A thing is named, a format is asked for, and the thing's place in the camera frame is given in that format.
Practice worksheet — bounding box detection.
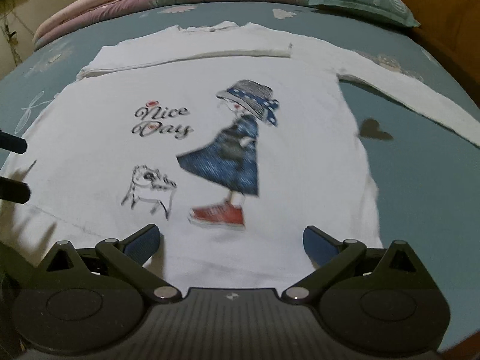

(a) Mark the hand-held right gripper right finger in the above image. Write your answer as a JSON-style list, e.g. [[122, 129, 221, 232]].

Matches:
[[281, 225, 421, 302]]

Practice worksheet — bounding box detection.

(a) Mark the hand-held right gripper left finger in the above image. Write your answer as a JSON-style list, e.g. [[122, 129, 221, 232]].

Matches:
[[45, 224, 181, 302]]

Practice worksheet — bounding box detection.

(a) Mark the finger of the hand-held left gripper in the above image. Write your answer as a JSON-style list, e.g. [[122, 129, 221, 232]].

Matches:
[[0, 129, 28, 154], [0, 176, 31, 205]]

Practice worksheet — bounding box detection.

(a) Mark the white printed long-sleeve shirt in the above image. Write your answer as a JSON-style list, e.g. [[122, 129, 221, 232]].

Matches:
[[0, 20, 480, 297]]

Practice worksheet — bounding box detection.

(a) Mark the bed with teal floral sheet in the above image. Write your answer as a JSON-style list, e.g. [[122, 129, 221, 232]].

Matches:
[[0, 0, 480, 308]]

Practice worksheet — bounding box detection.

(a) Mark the wooden headboard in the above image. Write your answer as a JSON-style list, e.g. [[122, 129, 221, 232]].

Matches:
[[360, 0, 480, 106]]

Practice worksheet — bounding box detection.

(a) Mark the thin wall cable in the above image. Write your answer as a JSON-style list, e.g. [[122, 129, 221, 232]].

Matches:
[[0, 0, 23, 64]]

